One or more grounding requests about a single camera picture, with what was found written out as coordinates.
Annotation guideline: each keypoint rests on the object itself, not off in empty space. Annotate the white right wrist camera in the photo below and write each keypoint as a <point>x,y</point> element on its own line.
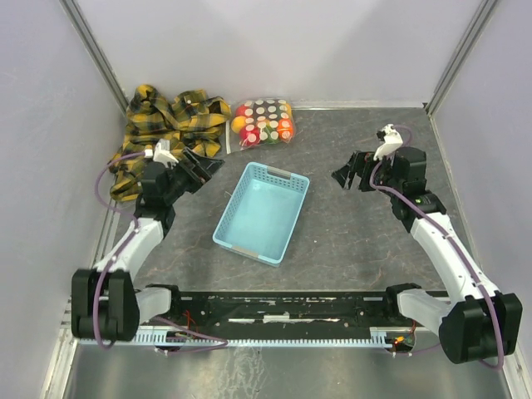
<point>391,141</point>

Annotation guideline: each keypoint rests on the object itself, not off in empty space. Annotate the yellow plaid shirt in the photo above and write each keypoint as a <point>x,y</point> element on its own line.
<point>191,120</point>

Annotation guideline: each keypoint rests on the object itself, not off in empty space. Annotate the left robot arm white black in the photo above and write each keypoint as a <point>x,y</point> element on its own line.
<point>105,306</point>

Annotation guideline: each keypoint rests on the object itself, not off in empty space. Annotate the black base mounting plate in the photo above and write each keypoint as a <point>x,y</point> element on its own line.
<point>281,315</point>

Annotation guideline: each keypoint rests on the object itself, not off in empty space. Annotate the yellow orange fake fruit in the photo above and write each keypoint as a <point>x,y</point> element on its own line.
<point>237,124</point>

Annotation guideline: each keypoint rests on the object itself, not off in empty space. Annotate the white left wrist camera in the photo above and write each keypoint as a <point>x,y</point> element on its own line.
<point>161,153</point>

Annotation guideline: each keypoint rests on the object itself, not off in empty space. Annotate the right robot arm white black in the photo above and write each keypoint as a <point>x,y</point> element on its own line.
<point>478,322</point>

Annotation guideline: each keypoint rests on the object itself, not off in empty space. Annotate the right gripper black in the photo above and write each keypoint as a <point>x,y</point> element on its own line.
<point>362,163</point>

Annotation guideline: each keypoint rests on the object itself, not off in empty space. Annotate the aluminium frame rail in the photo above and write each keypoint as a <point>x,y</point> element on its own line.
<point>79,22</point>

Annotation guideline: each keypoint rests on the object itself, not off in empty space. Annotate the light blue plastic basket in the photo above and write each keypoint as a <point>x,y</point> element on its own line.
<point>261,215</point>

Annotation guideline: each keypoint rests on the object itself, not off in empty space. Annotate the green orange fake mango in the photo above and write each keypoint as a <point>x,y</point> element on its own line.
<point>271,135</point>

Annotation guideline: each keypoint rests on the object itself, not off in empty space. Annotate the red fake apple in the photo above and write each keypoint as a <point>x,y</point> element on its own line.
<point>249,136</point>

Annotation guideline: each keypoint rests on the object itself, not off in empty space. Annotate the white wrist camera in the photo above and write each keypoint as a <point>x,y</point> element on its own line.
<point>161,153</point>
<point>391,141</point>

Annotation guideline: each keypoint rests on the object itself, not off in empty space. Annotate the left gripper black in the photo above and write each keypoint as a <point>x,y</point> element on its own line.
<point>202,172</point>

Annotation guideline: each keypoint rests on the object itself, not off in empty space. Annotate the clear polka dot zip bag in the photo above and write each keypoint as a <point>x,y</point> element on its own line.
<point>260,112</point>

